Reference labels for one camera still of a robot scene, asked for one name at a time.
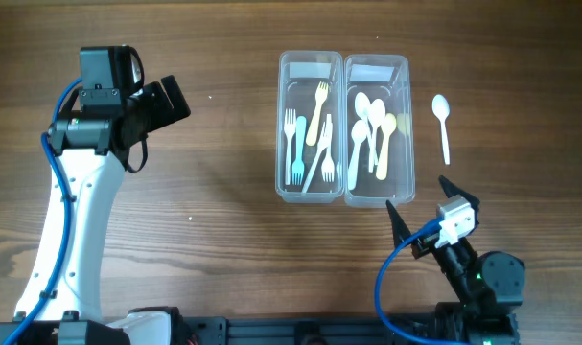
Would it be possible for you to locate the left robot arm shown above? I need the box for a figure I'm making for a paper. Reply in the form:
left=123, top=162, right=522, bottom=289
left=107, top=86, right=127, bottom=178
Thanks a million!
left=0, top=45, right=192, bottom=344

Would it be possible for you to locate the left blue cable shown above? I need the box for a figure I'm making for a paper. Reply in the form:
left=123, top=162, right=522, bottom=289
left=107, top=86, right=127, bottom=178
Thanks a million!
left=0, top=76, right=85, bottom=345

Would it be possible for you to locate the right clear plastic container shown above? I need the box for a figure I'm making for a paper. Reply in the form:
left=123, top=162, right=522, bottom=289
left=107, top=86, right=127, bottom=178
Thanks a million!
left=344, top=54, right=415, bottom=208

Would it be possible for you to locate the clear plastic container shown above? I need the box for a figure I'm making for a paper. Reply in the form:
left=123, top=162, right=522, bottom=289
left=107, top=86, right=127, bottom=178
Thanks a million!
left=344, top=54, right=415, bottom=208
left=275, top=51, right=346, bottom=203

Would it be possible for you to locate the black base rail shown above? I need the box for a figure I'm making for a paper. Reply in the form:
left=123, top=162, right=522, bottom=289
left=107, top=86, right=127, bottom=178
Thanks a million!
left=0, top=313, right=520, bottom=345

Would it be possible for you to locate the left clear plastic container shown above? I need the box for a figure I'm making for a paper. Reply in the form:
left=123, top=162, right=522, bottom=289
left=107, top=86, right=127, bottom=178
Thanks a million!
left=275, top=51, right=346, bottom=203

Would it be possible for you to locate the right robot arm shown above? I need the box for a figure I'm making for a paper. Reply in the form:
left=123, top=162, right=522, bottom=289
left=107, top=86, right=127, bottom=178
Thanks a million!
left=374, top=175, right=525, bottom=344

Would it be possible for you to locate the yellow plastic fork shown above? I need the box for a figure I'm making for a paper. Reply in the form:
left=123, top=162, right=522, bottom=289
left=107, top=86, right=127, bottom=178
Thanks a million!
left=306, top=81, right=329, bottom=146

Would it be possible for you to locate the white plastic fork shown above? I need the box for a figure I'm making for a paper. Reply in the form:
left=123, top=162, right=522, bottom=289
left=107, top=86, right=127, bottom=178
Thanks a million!
left=283, top=108, right=296, bottom=185
left=302, top=121, right=333, bottom=194
left=321, top=114, right=335, bottom=183

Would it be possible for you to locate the yellow plastic spoon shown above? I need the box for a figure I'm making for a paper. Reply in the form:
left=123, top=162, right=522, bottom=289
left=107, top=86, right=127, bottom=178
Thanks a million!
left=376, top=113, right=397, bottom=180

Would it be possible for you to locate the light blue plastic fork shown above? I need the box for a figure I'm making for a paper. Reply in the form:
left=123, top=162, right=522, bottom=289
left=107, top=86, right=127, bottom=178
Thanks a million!
left=291, top=116, right=307, bottom=185

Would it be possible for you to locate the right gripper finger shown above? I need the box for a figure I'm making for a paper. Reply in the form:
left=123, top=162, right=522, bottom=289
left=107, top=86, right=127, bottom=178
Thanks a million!
left=438, top=175, right=480, bottom=211
left=385, top=200, right=411, bottom=248

